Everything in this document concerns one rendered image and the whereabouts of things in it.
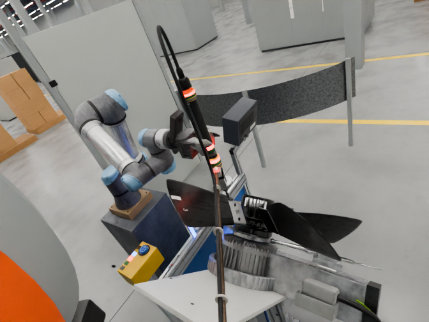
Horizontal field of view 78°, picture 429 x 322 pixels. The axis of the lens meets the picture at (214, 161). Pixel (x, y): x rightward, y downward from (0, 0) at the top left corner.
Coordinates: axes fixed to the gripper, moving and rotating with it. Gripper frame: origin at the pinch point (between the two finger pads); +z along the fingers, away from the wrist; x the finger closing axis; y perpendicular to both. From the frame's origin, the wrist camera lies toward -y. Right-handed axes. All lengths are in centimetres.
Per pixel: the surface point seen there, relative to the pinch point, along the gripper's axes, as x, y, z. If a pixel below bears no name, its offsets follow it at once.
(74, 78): -58, -10, -182
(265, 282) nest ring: 18.8, 41.4, 17.8
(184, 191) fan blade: 14.2, 11.5, -6.0
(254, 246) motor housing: 10.7, 36.4, 11.0
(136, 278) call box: 35, 47, -34
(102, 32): -103, -32, -182
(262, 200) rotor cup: -1.7, 27.2, 10.2
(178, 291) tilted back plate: 38.2, 22.3, 5.9
